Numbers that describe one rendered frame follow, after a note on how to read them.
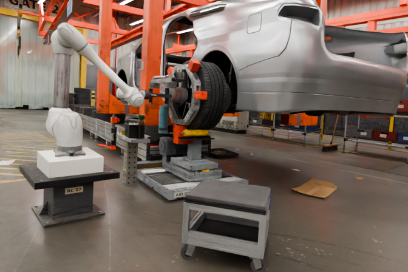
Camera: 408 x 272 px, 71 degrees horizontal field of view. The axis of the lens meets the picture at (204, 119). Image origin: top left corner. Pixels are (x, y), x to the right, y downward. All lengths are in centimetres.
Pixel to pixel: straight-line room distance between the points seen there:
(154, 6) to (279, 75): 155
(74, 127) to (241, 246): 126
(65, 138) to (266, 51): 158
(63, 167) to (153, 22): 179
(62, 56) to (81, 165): 77
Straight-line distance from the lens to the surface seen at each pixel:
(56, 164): 195
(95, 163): 202
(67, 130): 205
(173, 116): 284
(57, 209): 210
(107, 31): 500
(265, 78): 234
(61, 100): 224
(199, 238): 152
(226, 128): 790
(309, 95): 231
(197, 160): 278
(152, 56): 308
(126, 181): 276
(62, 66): 224
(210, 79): 251
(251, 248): 148
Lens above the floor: 80
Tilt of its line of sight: 3 degrees down
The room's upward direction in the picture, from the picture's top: 3 degrees clockwise
